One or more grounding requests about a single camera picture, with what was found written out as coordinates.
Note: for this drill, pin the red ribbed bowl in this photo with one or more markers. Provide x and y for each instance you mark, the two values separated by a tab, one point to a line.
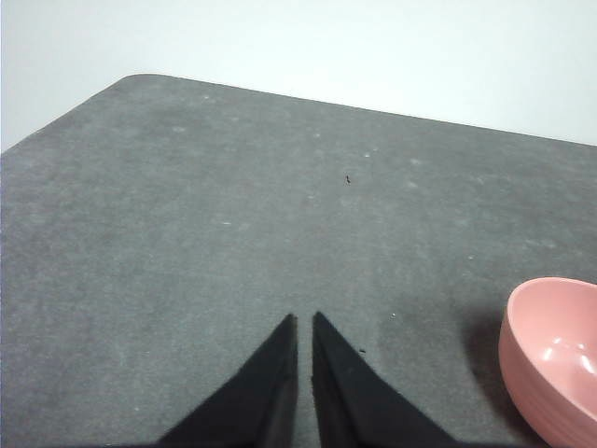
550	354

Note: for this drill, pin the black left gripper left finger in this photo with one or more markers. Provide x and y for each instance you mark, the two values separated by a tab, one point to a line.
261	401

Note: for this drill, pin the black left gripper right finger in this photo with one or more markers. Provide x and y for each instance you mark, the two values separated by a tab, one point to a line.
350	406

